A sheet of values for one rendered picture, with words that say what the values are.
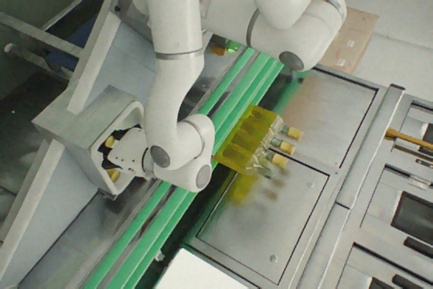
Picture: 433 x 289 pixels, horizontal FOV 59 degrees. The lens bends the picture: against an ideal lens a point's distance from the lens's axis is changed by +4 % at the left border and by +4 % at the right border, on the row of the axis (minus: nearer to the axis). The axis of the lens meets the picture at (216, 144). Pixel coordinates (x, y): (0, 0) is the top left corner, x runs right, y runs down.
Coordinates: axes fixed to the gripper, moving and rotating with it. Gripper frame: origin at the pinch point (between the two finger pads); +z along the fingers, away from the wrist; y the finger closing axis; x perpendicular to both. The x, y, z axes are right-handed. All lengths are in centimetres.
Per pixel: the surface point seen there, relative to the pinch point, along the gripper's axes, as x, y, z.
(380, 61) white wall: -339, 442, 53
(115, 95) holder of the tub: 7.0, 8.3, 0.1
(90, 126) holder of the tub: 6.8, -1.4, -0.9
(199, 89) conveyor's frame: -12.2, 32.5, -1.4
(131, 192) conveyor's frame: -20.8, -2.4, 2.0
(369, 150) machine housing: -53, 57, -44
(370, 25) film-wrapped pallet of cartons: -258, 411, 61
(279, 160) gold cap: -33, 30, -26
